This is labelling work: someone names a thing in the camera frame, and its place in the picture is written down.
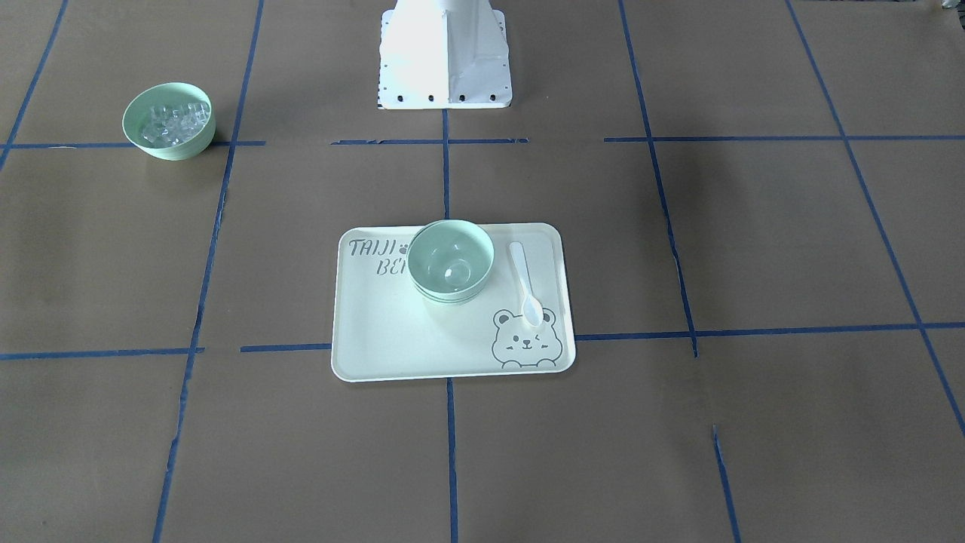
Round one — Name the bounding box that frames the green bowl on tray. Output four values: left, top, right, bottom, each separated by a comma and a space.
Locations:
420, 291, 479, 305

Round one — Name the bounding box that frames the white plastic spoon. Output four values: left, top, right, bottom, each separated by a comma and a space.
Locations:
509, 241, 544, 329

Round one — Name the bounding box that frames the cream bear tray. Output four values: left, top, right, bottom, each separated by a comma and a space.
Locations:
331, 222, 576, 382

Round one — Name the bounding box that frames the green bowl with ice cubes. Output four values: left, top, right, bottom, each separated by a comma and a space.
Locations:
123, 82, 216, 161

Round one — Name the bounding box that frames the white camera stand pillar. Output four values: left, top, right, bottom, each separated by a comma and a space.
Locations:
377, 1, 513, 110

